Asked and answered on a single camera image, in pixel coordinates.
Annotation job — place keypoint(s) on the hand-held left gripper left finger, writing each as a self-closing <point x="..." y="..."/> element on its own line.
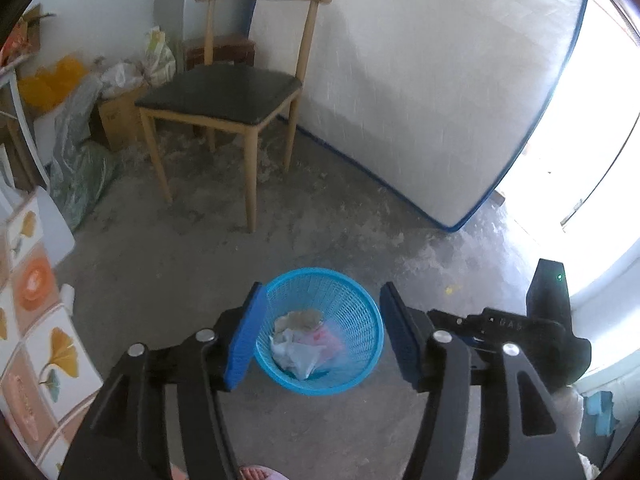
<point x="245" y="340"/>

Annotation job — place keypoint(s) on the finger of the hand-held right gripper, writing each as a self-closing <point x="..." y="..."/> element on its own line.
<point x="480" y="327"/>

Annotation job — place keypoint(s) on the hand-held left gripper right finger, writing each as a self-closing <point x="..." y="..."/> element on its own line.
<point x="395" y="335"/>

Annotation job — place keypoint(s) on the blue plastic basket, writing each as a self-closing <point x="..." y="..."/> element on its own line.
<point x="350" y="310"/>

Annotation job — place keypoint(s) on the white plastic bag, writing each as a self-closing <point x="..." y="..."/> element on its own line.
<point x="120" y="77"/>
<point x="300" y="355"/>

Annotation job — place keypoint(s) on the beige paper bag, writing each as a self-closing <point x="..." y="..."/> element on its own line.
<point x="300" y="319"/>

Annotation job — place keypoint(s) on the pink packet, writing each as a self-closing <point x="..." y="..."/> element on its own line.
<point x="331" y="342"/>

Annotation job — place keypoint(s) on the white towel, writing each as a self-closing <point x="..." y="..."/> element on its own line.
<point x="575" y="410"/>

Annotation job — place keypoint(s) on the blue cloth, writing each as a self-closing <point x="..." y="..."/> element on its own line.
<point x="600" y="410"/>

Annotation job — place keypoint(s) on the tile patterned tablecloth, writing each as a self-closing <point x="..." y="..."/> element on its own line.
<point x="35" y="310"/>

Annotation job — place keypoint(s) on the greenish plastic bag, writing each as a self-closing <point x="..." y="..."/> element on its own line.
<point x="85" y="180"/>

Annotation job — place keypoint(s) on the white mattress with blue edge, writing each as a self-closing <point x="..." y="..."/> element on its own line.
<point x="425" y="85"/>

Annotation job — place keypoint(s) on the wooden chair with black seat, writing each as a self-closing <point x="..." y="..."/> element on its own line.
<point x="220" y="92"/>

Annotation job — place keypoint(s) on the clear plastic bag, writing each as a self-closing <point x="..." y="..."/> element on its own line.
<point x="72" y="120"/>

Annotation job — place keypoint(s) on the crumpled white plastic bag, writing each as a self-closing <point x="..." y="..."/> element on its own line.
<point x="120" y="77"/>

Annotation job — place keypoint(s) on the dark wooden stool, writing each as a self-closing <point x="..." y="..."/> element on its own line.
<point x="220" y="50"/>

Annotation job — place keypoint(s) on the printed white bag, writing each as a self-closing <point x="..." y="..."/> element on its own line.
<point x="160" y="57"/>

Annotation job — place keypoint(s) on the yellow plastic bag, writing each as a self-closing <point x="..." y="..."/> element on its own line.
<point x="55" y="82"/>

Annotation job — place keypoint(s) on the white side table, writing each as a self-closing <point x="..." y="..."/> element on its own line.
<point x="15" y="95"/>

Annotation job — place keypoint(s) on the grey refrigerator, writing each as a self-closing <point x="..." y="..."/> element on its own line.
<point x="175" y="10"/>

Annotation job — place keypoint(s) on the open cardboard box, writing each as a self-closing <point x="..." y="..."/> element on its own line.
<point x="22" y="35"/>

